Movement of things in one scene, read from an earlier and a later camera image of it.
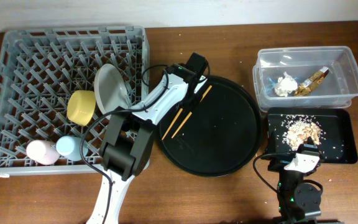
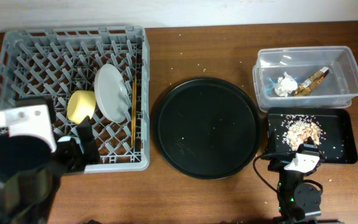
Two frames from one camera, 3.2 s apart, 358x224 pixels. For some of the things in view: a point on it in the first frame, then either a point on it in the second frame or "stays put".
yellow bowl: [81, 107] stays put
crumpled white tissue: [285, 85] stays put
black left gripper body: [192, 101] to [64, 159]
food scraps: [298, 128] stays put
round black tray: [222, 135] stays put
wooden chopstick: [209, 88] to [134, 110]
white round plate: [110, 89] stays put
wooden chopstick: [172, 123] to [132, 114]
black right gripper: [309, 141] stays put
